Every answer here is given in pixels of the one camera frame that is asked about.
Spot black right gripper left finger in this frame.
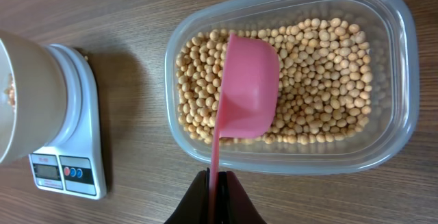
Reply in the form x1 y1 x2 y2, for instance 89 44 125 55
165 169 209 224

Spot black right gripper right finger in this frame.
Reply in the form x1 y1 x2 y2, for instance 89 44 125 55
217 171 266 224

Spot pink plastic measuring scoop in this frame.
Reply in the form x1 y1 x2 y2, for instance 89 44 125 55
207 34 279 223

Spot white digital kitchen scale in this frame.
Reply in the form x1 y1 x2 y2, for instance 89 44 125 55
29 44 107 200

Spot white bowl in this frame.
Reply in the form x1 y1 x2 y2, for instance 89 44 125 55
1 30 67 164

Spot soybeans in white bowl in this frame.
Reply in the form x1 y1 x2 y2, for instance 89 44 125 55
4 75 16 109

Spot yellow soybeans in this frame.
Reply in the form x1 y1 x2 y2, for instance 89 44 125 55
175 18 373 145

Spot clear plastic container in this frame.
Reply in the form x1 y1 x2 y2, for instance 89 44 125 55
165 0 420 175

